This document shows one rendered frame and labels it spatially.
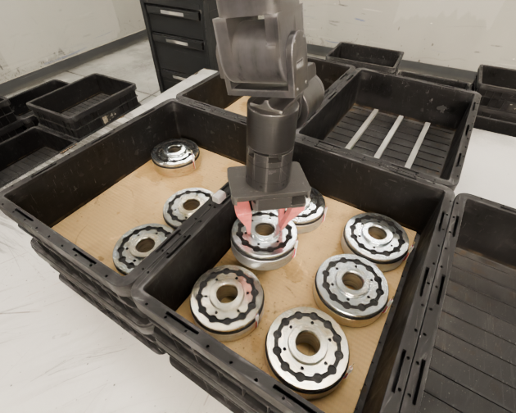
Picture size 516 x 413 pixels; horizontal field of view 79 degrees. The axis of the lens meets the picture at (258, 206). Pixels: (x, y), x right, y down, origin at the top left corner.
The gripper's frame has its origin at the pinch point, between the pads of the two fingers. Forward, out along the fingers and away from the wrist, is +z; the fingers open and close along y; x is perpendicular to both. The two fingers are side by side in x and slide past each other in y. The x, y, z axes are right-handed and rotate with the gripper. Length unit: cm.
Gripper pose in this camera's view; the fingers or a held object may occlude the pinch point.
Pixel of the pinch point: (264, 225)
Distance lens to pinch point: 47.4
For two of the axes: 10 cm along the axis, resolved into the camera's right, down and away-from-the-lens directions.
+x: 1.8, 6.8, -7.1
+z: -0.3, 7.2, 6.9
